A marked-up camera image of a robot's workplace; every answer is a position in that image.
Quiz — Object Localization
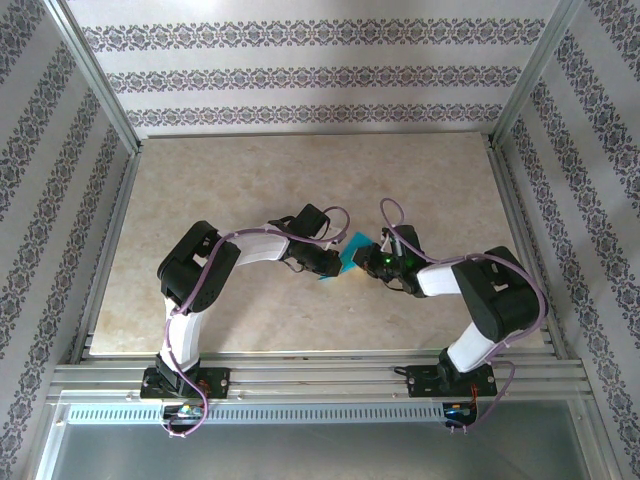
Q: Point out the grey metal sheet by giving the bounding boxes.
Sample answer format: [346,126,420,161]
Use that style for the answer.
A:
[34,423,614,480]

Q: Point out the slotted grey cable duct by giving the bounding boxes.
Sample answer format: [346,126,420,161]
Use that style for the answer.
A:
[64,403,449,426]

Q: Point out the aluminium frame post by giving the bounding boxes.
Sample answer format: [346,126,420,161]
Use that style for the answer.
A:
[42,0,145,157]
[487,0,587,151]

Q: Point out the aluminium rail under arm bases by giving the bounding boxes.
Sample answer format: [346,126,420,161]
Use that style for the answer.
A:
[45,351,596,405]

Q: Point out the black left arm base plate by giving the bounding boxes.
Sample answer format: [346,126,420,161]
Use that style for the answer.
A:
[141,366,232,401]

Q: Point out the blue paper sheet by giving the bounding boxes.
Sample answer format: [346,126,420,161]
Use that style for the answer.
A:
[318,231,375,287]

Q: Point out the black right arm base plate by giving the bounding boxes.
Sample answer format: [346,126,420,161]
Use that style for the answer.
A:
[394,364,496,400]

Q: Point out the thin aluminium rail at wall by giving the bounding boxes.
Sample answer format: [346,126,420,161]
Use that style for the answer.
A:
[142,130,496,142]

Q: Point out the aluminium side rail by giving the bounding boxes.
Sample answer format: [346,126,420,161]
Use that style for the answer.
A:
[487,144,569,359]
[68,149,144,365]

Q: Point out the aluminium lower frame bar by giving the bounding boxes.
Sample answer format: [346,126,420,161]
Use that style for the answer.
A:
[29,402,69,480]
[574,402,624,480]

